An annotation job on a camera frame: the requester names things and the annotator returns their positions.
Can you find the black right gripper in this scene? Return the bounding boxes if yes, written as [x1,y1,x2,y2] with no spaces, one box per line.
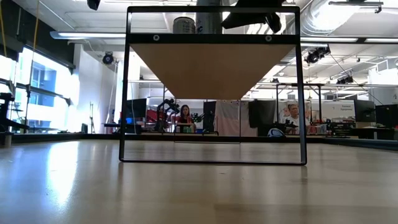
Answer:
[221,0,285,34]

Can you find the white Celsius can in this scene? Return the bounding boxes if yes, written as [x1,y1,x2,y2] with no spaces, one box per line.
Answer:
[172,17,196,34]
[195,0,223,34]

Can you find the round black ceiling device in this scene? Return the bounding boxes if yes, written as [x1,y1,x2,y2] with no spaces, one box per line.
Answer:
[101,51,115,65]

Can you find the black stage light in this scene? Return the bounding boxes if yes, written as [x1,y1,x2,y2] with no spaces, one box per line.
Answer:
[304,45,331,65]

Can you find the black metal rack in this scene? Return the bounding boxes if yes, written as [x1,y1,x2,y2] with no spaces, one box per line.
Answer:
[275,82,326,134]

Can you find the black hanging cloth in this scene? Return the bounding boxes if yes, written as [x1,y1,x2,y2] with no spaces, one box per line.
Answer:
[248,98,277,137]

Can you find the black panel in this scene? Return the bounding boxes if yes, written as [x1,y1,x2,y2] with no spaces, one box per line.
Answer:
[203,101,218,133]

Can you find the white hanging cloth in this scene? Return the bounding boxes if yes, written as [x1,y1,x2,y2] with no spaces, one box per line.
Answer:
[215,99,249,137]

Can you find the person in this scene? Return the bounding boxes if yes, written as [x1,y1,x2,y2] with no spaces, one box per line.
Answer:
[178,105,195,125]
[281,104,302,128]

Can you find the black computer monitor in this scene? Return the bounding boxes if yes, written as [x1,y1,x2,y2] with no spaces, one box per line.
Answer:
[375,104,398,128]
[353,99,376,123]
[125,98,147,126]

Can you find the white and blue object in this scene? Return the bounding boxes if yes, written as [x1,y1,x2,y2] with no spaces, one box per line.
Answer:
[267,127,286,138]

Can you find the wooden shelf with black frame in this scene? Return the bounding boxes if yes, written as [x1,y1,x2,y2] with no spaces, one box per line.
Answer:
[119,5,308,166]

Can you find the yellow hanging cable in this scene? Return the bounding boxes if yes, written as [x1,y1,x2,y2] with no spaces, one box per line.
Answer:
[0,0,7,58]
[30,0,40,82]

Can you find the black aluminium table frame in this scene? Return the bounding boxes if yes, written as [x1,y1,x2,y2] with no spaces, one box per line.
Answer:
[11,133,398,152]

